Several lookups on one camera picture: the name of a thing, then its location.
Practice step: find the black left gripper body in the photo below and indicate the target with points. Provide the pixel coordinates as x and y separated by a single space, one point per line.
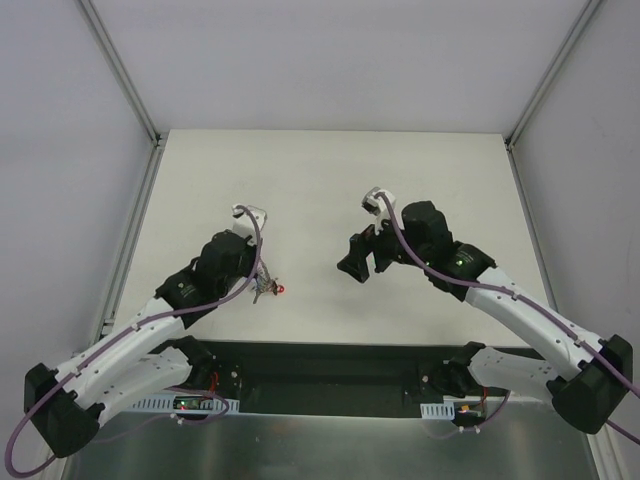
252 279

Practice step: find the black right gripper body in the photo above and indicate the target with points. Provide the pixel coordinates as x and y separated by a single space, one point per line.
372 250

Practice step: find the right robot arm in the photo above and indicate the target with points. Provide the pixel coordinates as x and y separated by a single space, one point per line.
581 375

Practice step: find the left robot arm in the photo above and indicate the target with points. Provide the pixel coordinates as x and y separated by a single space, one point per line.
153 351

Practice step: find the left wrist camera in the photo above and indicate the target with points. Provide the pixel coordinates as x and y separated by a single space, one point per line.
248 222

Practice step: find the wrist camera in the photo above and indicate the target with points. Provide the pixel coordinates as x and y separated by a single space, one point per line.
248 222
380 203

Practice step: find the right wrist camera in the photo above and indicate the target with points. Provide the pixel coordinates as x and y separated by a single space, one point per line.
380 203

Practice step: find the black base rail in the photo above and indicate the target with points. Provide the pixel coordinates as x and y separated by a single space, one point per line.
376 381

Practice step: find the left white cable duct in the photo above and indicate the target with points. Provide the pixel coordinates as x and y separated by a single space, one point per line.
176 403

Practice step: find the white cable duct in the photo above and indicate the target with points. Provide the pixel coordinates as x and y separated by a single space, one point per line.
438 411
176 403

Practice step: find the right white cable duct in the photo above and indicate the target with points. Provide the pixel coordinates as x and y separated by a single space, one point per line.
438 411

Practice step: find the aluminium frame left post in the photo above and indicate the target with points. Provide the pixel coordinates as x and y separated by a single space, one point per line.
116 65

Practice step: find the aluminium frame post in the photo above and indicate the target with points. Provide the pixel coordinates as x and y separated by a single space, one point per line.
580 25
116 65

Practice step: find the aluminium frame right post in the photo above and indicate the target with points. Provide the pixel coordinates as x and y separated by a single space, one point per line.
580 25

